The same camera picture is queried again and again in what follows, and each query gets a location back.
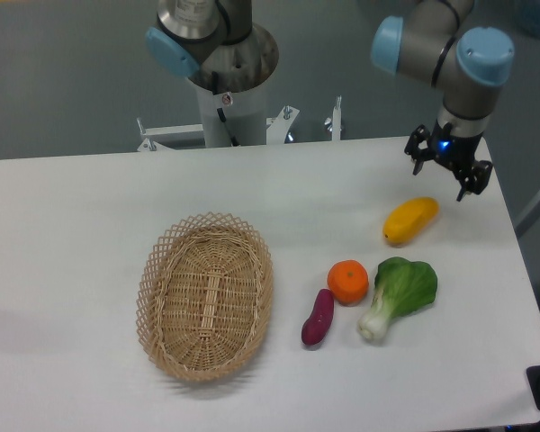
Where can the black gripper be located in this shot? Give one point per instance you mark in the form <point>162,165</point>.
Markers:
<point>453,152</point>

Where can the yellow mango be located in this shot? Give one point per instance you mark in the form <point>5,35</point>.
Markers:
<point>409,219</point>

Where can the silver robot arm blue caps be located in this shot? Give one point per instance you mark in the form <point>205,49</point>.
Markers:
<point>227,58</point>

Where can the green bok choy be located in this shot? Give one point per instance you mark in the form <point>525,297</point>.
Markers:
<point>401,288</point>

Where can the orange tangerine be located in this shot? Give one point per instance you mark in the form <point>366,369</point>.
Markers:
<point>349,281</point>

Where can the purple sweet potato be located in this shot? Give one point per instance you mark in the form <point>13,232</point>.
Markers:
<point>317,325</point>

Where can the woven wicker basket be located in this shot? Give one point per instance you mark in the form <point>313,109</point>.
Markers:
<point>205,297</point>

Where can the white metal base frame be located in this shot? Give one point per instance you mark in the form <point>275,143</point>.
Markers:
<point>278,130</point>

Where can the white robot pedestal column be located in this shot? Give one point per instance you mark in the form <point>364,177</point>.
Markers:
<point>236,114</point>

